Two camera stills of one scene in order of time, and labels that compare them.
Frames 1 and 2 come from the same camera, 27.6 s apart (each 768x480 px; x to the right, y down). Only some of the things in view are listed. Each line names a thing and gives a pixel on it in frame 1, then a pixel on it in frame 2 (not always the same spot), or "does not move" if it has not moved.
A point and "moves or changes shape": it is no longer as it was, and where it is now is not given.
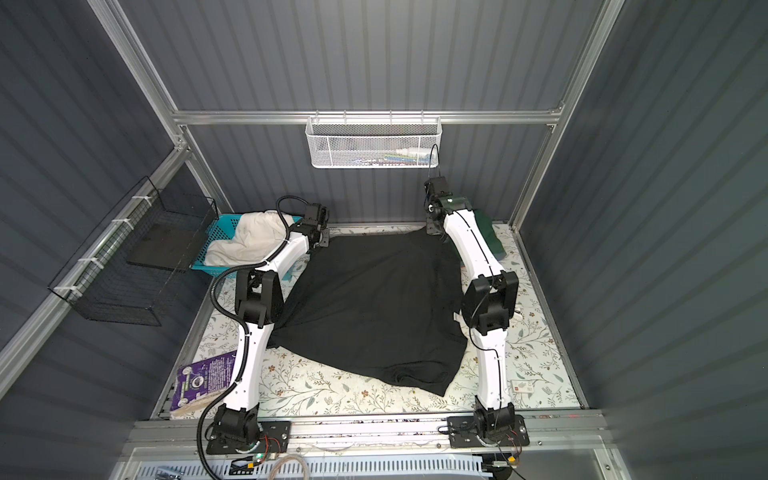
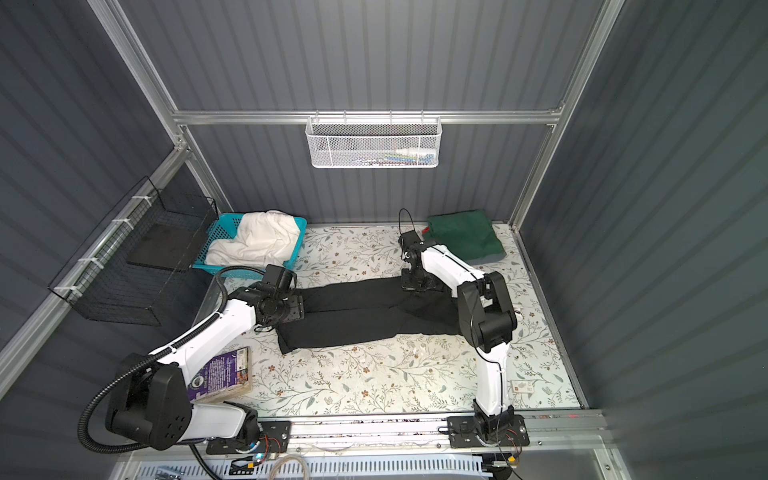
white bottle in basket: x=414 y=152 does not move
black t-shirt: x=387 y=308 moves or changes shape
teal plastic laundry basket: x=221 y=227 does not move
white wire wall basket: x=373 y=142 does not move
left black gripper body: x=322 y=236 → x=290 y=309
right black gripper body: x=430 y=229 → x=415 y=281
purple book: x=197 y=385 does not move
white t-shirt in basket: x=257 y=235 does not move
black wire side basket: x=133 y=268 does not move
